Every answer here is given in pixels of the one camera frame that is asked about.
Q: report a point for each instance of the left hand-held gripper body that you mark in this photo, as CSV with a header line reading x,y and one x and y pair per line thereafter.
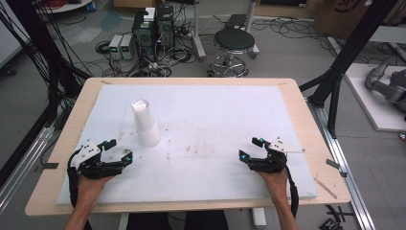
x,y
86,155

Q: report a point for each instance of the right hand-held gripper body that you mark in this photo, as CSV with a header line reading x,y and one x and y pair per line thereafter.
x,y
274,161

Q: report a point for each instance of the stack of white cups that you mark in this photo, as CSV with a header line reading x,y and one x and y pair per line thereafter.
x,y
145,123

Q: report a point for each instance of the person's right hand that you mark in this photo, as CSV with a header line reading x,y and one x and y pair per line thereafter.
x,y
276,184

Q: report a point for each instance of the person's left hand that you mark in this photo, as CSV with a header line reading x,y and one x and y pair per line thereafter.
x,y
91,188

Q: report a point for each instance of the grey tape piece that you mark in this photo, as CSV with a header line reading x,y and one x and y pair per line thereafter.
x,y
333,164
51,165

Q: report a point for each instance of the white foam mat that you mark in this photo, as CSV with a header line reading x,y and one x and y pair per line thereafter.
x,y
204,127

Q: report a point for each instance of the white table foot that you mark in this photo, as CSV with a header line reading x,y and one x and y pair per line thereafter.
x,y
258,218

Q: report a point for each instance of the person's legs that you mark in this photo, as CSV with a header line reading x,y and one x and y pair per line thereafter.
x,y
146,221

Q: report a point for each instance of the grey power supply unit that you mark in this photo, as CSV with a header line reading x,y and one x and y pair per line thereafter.
x,y
115,46
127,47

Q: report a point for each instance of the black round stool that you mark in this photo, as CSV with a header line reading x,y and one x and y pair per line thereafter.
x,y
234,41

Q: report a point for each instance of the white floor board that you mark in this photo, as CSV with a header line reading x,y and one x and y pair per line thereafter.
x,y
370,105

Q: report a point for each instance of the black computer tower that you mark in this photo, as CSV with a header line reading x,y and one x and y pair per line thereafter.
x,y
143,36
166,28

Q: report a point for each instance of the grey desk leg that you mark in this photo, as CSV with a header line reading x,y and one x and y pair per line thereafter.
x,y
252,19
198,35

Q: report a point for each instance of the black flat device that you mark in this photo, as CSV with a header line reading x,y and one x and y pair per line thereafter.
x,y
236,21

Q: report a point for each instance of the small white box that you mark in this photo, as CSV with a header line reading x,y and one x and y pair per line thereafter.
x,y
149,14

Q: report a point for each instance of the white cabinet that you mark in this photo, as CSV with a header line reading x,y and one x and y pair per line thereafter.
x,y
8,38

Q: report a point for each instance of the round white table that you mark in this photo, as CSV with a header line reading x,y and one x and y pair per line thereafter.
x,y
68,6

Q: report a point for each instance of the cardboard box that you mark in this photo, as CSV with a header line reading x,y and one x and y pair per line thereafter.
x,y
344,16

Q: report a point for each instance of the aluminium floor rail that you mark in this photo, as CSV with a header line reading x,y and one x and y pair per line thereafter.
x,y
25,159
341,166

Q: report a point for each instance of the black metal frame post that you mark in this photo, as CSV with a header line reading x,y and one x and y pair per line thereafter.
x,y
41,48
351,51

